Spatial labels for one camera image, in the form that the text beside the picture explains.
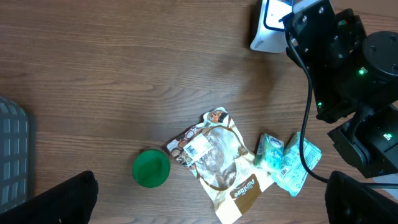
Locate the white barcode scanner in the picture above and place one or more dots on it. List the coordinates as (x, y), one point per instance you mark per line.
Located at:
(267, 32)

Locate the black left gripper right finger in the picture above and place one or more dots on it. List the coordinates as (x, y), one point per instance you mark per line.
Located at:
(350, 201)

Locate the green lid jar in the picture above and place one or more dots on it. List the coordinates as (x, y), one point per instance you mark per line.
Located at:
(151, 168)

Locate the small teal tissue pack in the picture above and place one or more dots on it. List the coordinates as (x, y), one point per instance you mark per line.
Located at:
(269, 154)

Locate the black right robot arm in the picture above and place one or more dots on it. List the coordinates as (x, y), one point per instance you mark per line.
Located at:
(354, 76)

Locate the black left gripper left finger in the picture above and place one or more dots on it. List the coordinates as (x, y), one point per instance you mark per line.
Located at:
(72, 201)

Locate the beige brown snack pouch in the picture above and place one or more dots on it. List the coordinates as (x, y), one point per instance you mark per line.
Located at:
(215, 153)

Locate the teal wet wipes pack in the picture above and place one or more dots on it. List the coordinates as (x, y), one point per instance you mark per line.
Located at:
(292, 175)

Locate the black mesh basket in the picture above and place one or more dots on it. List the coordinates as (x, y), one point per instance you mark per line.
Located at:
(17, 154)

